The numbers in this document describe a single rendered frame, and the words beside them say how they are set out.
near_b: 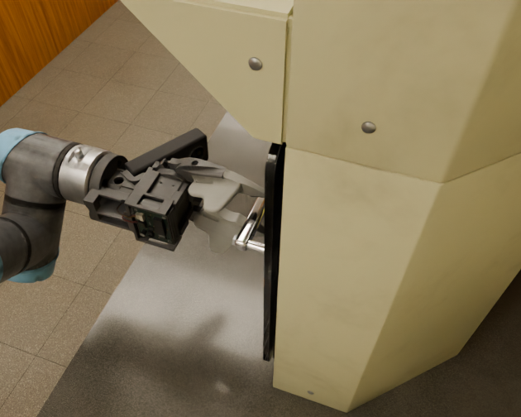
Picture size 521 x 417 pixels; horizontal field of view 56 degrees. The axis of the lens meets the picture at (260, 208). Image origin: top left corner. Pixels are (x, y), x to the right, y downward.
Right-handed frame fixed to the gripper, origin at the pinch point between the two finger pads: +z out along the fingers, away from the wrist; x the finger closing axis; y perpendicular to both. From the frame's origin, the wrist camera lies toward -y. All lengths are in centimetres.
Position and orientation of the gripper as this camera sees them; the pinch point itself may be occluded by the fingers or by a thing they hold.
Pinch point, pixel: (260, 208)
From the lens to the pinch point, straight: 59.0
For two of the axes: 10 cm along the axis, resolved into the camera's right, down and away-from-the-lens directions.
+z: 9.4, 2.5, -2.1
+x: 0.0, -6.5, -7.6
